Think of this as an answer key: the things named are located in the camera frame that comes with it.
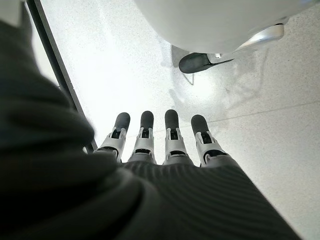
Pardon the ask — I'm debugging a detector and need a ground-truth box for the robot left hand dark glove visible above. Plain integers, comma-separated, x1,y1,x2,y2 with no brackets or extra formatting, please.
0,19,302,240

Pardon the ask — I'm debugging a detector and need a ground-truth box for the dark cabinet edge strip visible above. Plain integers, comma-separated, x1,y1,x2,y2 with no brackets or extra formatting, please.
26,0,99,154

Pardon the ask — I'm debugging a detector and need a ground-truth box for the white base cabinet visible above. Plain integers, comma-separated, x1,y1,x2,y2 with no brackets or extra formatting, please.
23,0,62,88

